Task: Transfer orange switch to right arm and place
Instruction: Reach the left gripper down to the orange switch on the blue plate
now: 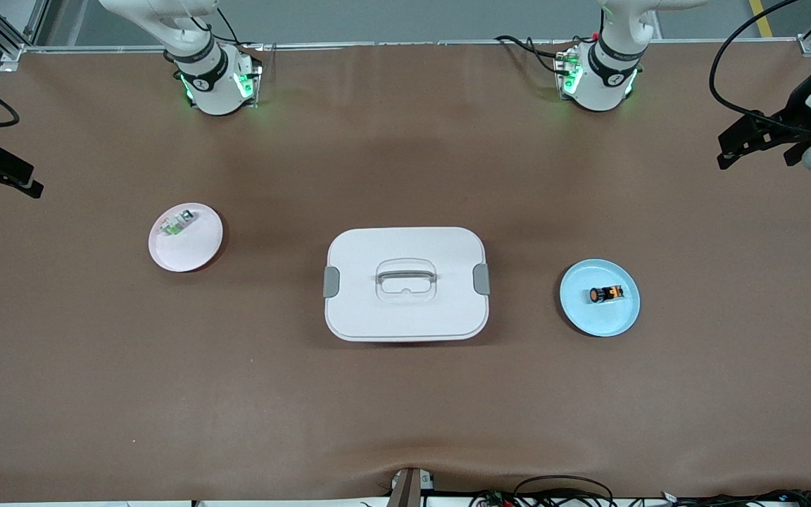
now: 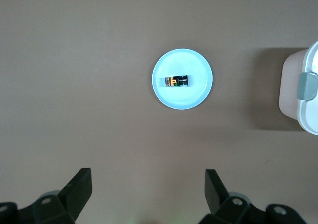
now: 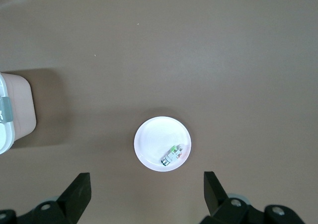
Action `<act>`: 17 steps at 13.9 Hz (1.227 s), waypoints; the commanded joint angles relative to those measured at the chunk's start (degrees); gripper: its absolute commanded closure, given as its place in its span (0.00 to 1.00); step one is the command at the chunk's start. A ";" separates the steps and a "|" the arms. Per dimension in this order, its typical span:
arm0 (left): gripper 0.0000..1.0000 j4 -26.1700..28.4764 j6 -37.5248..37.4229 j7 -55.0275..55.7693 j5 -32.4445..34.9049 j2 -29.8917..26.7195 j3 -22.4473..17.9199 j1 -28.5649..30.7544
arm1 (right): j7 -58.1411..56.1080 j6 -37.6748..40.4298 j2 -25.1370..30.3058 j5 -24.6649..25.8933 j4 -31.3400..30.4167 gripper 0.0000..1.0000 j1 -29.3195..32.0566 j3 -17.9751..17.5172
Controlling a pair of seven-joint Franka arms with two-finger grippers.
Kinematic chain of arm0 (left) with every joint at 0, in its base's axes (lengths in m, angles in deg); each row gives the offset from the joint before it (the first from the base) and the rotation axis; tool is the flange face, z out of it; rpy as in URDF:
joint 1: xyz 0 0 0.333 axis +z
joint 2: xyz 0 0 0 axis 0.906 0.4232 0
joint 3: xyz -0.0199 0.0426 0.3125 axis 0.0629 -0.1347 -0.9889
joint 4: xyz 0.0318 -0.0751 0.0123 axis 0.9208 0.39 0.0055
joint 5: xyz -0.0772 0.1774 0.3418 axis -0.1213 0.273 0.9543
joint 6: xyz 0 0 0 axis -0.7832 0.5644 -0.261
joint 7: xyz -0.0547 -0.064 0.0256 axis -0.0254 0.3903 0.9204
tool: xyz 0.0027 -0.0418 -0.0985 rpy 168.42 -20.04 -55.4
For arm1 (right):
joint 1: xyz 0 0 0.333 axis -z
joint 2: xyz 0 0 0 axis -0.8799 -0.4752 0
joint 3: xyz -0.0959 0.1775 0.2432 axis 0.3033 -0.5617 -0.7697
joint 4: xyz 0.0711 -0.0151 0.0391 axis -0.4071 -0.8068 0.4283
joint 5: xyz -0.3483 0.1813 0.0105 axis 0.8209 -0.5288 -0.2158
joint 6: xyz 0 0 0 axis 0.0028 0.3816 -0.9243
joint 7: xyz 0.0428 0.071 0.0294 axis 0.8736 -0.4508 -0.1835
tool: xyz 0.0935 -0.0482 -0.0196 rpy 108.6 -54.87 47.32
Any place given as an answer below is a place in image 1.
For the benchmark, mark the pink round plate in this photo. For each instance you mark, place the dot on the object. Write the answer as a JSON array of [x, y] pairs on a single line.
[[187, 253]]

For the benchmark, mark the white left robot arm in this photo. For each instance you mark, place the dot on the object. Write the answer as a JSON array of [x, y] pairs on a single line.
[[610, 77]]

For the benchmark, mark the yellow floor tape strip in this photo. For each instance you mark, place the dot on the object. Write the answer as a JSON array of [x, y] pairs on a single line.
[[762, 17]]

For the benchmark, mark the aluminium table frame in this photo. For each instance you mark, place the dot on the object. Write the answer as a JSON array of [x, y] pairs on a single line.
[[321, 46]]

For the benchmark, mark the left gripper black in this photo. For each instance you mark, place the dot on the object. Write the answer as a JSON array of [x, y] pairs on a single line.
[[797, 116]]

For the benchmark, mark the light blue round plate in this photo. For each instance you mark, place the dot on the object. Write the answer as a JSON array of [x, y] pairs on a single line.
[[599, 320]]

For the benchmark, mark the green push-button switch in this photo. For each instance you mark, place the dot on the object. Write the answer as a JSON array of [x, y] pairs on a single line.
[[179, 222]]

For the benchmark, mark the white lidded storage box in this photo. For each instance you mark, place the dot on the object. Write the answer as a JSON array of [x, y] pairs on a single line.
[[405, 317]]

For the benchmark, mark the metal mounting post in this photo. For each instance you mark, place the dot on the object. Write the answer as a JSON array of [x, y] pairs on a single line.
[[405, 489]]

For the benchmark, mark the brown table cover sheet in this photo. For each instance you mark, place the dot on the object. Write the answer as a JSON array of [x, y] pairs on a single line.
[[405, 408]]

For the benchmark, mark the grey box latch clip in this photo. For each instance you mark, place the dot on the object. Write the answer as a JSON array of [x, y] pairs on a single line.
[[331, 282], [481, 279]]

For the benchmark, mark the orange push-button switch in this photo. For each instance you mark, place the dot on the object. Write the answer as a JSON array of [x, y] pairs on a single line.
[[606, 293]]

